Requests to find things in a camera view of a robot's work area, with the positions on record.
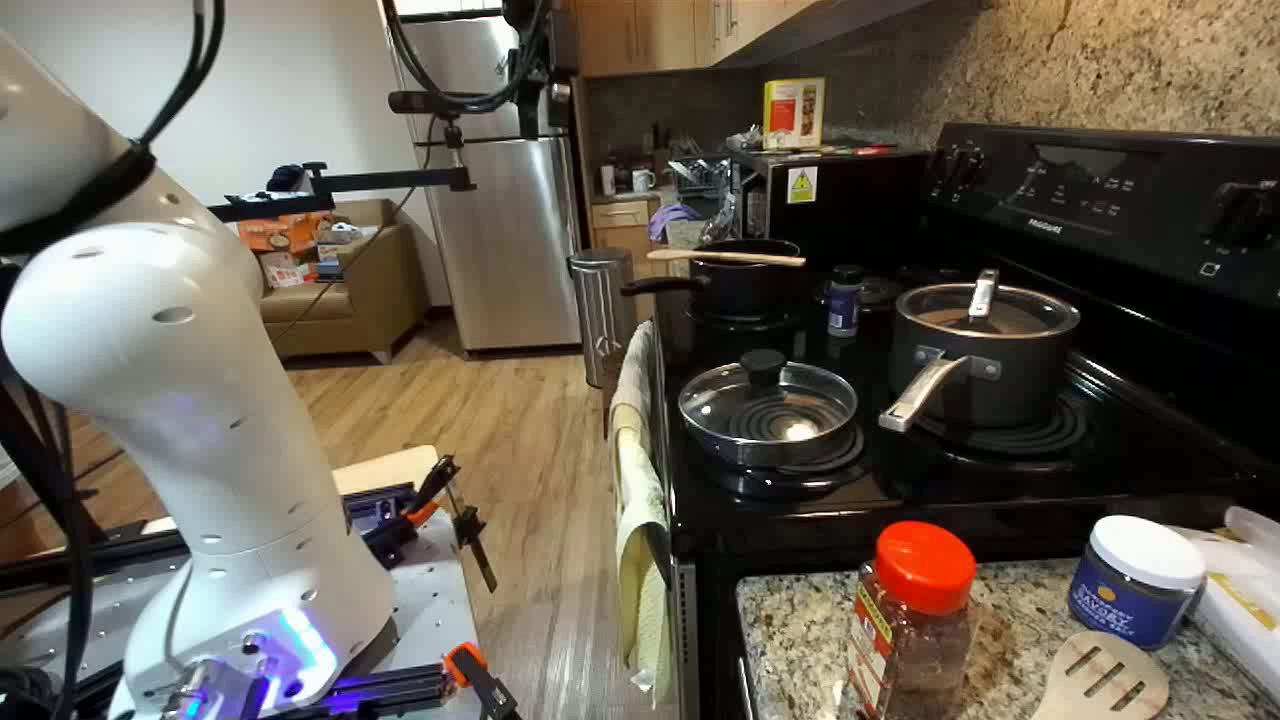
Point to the black microwave yellow label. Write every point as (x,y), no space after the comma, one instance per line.
(866,203)

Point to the glass lid black knob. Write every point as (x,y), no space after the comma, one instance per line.
(766,412)

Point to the orange black clamp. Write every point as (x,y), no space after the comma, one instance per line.
(475,666)
(462,525)

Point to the grey metal robot base plate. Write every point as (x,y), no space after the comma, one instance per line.
(426,602)

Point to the black electric stove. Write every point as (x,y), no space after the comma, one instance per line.
(1133,455)

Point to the grey metal bin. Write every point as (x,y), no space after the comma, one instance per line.
(602,320)

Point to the wooden slotted spatula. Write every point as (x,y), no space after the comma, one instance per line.
(1065,695)

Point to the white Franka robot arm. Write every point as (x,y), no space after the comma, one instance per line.
(201,400)

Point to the small blue bottle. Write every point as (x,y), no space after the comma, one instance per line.
(840,308)

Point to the light wooden board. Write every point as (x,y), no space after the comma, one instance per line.
(387,470)

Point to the grey utensil holder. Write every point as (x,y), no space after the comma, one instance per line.
(700,184)

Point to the grey utensil in saucepan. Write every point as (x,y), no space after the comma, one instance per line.
(980,293)

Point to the yellow red box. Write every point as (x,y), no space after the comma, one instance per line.
(793,114)

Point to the stainless steel refrigerator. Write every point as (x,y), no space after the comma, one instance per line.
(504,252)

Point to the black boom bar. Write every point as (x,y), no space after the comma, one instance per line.
(387,176)

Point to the black electric coil burner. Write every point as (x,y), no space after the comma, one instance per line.
(1052,437)
(812,474)

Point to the black camera stand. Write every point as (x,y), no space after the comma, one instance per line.
(533,80)

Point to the blue jar white lid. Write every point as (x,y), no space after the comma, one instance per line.
(1126,602)

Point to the cream kitchen towel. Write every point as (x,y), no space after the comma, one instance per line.
(643,504)

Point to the spice jar red lid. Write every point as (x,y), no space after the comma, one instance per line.
(914,643)

